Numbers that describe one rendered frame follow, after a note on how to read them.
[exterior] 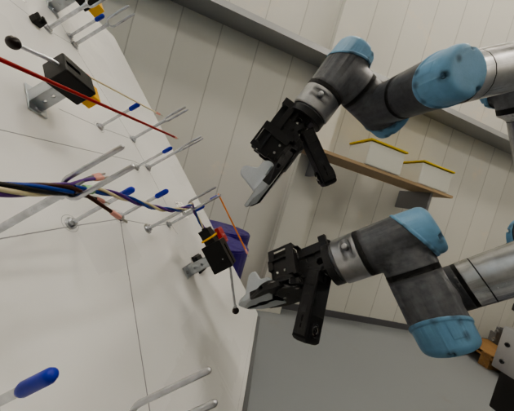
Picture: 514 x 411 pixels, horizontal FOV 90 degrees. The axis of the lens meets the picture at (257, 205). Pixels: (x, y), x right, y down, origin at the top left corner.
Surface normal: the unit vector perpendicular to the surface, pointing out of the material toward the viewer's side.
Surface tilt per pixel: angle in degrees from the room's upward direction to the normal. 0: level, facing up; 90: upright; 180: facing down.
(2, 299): 46
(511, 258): 73
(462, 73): 90
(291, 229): 90
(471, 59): 90
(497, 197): 90
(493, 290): 106
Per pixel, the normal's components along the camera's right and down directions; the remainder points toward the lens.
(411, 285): -0.62, -0.12
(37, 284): 0.88, -0.47
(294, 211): 0.23, 0.11
